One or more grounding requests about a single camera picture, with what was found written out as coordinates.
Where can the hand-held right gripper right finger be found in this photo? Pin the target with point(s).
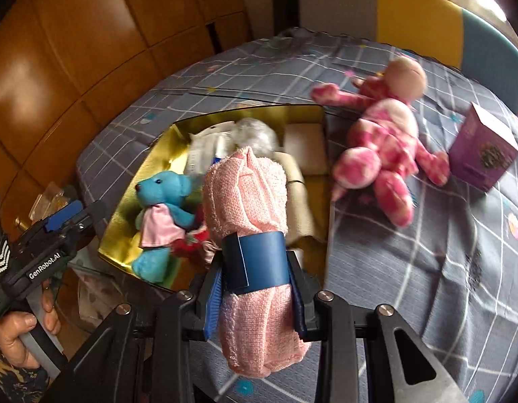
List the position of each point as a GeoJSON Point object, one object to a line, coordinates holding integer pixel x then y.
{"type": "Point", "coordinates": [298, 302]}

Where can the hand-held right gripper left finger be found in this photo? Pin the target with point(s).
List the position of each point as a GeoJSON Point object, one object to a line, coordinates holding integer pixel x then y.
{"type": "Point", "coordinates": [212, 302]}

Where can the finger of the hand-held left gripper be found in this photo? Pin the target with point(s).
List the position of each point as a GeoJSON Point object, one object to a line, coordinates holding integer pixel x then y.
{"type": "Point", "coordinates": [63, 216]}
{"type": "Point", "coordinates": [93, 218]}

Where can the red fuzzy sock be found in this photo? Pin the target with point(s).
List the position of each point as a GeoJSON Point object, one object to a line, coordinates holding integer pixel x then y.
{"type": "Point", "coordinates": [185, 245]}

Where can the blue teddy bear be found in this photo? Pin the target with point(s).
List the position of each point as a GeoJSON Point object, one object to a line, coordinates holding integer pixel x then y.
{"type": "Point", "coordinates": [166, 193]}

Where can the beige sock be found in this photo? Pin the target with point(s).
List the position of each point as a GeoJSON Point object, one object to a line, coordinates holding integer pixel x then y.
{"type": "Point", "coordinates": [298, 201]}

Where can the gold rectangular box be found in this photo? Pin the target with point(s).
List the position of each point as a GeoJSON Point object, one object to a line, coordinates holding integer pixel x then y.
{"type": "Point", "coordinates": [168, 151]}

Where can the pink towel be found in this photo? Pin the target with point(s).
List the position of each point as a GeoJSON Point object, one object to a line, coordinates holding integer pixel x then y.
{"type": "Point", "coordinates": [242, 201]}

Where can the cream plastic packet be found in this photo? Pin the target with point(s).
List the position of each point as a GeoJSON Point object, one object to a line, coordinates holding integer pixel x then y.
{"type": "Point", "coordinates": [204, 147]}

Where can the person's left forearm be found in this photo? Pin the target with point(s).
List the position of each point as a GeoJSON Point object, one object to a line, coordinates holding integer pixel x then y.
{"type": "Point", "coordinates": [11, 382]}

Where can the person's left hand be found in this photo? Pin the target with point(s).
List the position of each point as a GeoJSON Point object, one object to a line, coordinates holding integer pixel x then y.
{"type": "Point", "coordinates": [15, 336]}

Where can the glass side table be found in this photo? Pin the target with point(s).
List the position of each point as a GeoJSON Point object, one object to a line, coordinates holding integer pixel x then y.
{"type": "Point", "coordinates": [90, 268]}

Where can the wooden wardrobe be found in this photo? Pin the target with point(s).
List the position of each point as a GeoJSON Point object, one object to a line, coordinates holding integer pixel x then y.
{"type": "Point", "coordinates": [74, 50]}

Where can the pink spotted plush toy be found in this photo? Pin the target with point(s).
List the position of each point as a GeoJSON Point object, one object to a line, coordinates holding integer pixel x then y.
{"type": "Point", "coordinates": [385, 134]}

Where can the purple cardboard box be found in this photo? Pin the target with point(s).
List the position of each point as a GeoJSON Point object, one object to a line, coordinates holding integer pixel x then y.
{"type": "Point", "coordinates": [481, 151]}

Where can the grey yellow blue headboard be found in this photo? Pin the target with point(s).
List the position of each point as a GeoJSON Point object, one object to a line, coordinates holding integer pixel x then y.
{"type": "Point", "coordinates": [410, 12]}

